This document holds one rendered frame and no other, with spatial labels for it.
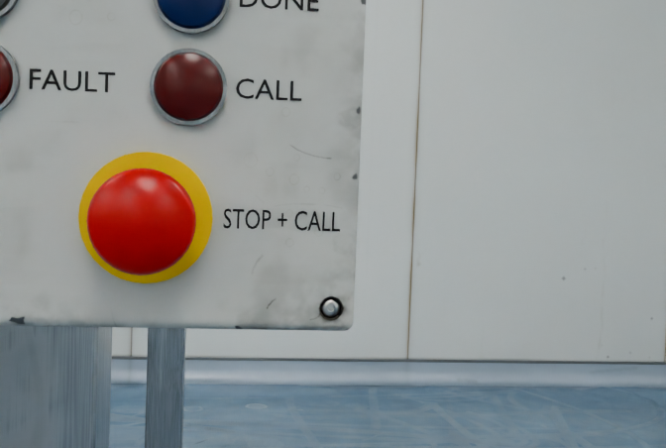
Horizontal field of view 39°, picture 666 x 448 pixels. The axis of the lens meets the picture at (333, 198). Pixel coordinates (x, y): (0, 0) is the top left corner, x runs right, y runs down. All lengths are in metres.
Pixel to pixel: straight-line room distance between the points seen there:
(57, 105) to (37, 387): 0.14
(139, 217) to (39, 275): 0.06
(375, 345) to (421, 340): 0.21
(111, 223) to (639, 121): 4.09
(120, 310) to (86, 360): 0.07
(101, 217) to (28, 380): 0.13
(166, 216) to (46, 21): 0.09
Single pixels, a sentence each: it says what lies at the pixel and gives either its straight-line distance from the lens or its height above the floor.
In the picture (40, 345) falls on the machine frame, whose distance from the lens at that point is 0.46.
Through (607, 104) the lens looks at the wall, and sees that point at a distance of 4.32.
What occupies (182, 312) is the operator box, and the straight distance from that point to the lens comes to 0.38.
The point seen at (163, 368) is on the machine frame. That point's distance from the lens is 1.58.
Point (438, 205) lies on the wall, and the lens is 4.09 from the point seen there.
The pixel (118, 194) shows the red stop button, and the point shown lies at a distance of 0.35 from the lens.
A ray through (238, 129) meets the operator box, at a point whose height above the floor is 1.01.
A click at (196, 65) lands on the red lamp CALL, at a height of 1.03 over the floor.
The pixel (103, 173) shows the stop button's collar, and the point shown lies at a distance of 0.38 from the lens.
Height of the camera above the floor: 1.00
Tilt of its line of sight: 3 degrees down
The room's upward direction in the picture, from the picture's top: 2 degrees clockwise
